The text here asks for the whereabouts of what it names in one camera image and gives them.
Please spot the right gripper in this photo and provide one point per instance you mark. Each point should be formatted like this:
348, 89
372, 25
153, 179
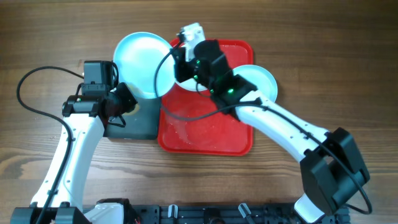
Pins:
180, 63

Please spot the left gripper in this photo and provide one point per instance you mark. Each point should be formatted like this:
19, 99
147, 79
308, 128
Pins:
129, 101

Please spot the green and yellow sponge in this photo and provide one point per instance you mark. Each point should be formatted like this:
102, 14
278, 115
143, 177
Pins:
136, 109

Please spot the light blue plate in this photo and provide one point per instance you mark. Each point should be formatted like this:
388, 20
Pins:
137, 57
261, 78

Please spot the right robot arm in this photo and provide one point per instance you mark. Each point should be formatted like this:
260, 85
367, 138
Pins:
331, 165

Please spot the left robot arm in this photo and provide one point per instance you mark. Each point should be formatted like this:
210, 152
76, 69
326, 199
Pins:
97, 102

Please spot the black rectangular tray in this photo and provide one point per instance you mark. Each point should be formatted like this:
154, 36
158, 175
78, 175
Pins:
142, 125

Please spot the red plastic tray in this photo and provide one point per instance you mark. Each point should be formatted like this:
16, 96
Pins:
219, 134

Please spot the white round plate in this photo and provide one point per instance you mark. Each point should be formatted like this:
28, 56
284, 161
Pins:
191, 85

